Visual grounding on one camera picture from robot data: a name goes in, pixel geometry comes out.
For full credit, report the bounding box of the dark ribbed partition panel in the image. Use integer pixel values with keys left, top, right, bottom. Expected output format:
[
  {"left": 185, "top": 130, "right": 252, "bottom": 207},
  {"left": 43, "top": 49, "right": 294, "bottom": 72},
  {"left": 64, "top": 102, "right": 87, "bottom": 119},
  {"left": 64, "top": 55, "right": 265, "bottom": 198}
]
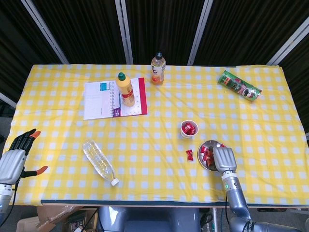
[
  {"left": 31, "top": 0, "right": 127, "bottom": 65},
  {"left": 277, "top": 31, "right": 309, "bottom": 136},
  {"left": 0, "top": 0, "right": 61, "bottom": 97},
  {"left": 125, "top": 0, "right": 206, "bottom": 65},
  {"left": 194, "top": 0, "right": 309, "bottom": 65}
]

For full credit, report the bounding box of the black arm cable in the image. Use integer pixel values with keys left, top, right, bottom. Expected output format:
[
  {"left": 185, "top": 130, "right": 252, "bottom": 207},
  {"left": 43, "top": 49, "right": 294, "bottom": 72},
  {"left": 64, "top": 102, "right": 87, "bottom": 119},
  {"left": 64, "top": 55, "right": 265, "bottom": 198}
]
[
  {"left": 223, "top": 190, "right": 231, "bottom": 232},
  {"left": 0, "top": 182, "right": 17, "bottom": 227}
]

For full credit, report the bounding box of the orange drink bottle black cap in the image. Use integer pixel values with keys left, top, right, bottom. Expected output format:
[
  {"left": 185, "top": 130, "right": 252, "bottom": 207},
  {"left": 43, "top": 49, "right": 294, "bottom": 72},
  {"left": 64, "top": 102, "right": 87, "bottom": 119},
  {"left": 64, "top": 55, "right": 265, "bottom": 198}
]
[{"left": 150, "top": 51, "right": 167, "bottom": 86}]

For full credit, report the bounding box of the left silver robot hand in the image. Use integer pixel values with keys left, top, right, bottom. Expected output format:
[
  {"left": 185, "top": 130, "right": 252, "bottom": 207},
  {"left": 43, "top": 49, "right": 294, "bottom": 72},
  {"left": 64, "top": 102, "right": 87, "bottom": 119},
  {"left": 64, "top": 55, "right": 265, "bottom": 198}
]
[{"left": 0, "top": 128, "right": 49, "bottom": 184}]

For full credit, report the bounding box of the open spiral notebook red cover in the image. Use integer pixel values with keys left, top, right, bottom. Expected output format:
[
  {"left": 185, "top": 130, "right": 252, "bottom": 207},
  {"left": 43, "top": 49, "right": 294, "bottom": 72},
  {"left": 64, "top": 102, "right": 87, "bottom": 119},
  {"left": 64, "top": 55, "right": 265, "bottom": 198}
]
[{"left": 83, "top": 77, "right": 148, "bottom": 121}]

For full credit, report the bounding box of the yellow white checkered tablecloth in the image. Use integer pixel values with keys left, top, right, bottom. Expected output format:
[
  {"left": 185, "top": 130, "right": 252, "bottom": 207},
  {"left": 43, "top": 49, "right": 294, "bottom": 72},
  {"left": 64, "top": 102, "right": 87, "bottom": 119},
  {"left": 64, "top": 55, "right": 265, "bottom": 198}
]
[{"left": 4, "top": 63, "right": 309, "bottom": 206}]

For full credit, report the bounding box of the white partition frame post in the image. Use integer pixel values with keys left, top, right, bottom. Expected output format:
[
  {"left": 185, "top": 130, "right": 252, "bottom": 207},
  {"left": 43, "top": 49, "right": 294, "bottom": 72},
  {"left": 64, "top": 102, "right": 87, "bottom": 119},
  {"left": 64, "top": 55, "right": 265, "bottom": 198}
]
[
  {"left": 20, "top": 0, "right": 70, "bottom": 65},
  {"left": 266, "top": 16, "right": 309, "bottom": 66},
  {"left": 187, "top": 0, "right": 214, "bottom": 66},
  {"left": 114, "top": 0, "right": 134, "bottom": 65},
  {"left": 0, "top": 91, "right": 18, "bottom": 108}
]

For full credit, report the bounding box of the grey robot torso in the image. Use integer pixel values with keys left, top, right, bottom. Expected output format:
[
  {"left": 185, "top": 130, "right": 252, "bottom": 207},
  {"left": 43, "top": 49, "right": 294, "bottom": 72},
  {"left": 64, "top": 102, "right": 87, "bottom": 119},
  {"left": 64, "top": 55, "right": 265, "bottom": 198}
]
[{"left": 98, "top": 206, "right": 201, "bottom": 232}]

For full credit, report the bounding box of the yellow bottle green cap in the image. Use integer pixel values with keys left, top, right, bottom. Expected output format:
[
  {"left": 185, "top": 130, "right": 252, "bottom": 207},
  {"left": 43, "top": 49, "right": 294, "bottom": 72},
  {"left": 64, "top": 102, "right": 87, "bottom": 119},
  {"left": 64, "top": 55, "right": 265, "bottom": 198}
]
[{"left": 115, "top": 72, "right": 136, "bottom": 107}]

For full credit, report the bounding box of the round metal plate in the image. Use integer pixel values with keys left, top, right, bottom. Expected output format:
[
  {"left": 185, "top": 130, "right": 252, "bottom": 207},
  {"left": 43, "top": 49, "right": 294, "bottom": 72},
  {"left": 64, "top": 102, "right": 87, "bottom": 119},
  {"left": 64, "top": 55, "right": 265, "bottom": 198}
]
[{"left": 197, "top": 140, "right": 226, "bottom": 171}]

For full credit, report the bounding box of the white paper cup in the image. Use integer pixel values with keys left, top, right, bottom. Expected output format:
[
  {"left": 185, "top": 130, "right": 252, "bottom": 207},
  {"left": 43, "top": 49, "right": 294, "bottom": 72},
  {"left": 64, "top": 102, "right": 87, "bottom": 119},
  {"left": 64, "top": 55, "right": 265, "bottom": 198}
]
[{"left": 180, "top": 120, "right": 199, "bottom": 140}]

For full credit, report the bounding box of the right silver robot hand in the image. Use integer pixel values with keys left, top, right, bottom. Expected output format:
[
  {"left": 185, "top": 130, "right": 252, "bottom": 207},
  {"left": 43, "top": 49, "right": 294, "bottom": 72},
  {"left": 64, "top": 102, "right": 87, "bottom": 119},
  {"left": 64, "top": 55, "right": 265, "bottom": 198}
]
[{"left": 208, "top": 146, "right": 238, "bottom": 173}]

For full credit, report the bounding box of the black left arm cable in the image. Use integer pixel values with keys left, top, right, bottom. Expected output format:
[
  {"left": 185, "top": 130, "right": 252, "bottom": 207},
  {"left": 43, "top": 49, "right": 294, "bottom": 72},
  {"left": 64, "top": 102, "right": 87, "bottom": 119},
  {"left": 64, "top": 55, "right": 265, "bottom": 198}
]
[{"left": 0, "top": 182, "right": 17, "bottom": 227}]

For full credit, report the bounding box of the dark table underlay mat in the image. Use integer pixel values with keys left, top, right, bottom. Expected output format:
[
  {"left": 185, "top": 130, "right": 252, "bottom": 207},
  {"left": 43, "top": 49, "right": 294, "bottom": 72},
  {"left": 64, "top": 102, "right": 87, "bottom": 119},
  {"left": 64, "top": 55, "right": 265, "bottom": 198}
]
[{"left": 41, "top": 199, "right": 309, "bottom": 209}]

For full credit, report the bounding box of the brown cardboard box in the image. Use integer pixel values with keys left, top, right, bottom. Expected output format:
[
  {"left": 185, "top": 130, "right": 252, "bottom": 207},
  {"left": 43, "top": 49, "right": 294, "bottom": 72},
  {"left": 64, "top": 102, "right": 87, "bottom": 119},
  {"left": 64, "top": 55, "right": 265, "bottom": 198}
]
[{"left": 16, "top": 205, "right": 98, "bottom": 232}]

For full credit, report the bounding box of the black labelled arm strap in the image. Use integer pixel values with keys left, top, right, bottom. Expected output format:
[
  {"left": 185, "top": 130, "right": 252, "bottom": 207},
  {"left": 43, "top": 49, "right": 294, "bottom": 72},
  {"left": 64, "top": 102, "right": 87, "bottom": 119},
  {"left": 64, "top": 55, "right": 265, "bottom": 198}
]
[{"left": 241, "top": 218, "right": 256, "bottom": 232}]

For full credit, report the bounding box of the clear plastic water bottle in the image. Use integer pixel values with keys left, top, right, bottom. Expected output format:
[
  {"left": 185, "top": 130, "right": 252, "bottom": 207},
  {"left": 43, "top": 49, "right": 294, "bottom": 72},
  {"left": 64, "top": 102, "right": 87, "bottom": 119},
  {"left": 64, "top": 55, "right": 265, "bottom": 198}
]
[{"left": 82, "top": 139, "right": 120, "bottom": 187}]

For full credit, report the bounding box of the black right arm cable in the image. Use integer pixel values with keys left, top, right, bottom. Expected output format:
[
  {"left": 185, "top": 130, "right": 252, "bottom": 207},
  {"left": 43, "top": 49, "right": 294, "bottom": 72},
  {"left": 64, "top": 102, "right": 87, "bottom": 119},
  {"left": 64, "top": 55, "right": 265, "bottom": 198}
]
[{"left": 223, "top": 190, "right": 231, "bottom": 232}]

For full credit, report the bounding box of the green Pringles can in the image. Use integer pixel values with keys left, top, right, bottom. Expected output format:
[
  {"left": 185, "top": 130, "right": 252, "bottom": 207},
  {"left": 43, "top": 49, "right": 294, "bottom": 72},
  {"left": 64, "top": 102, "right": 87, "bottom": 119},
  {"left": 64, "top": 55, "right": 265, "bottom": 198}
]
[{"left": 217, "top": 70, "right": 263, "bottom": 102}]

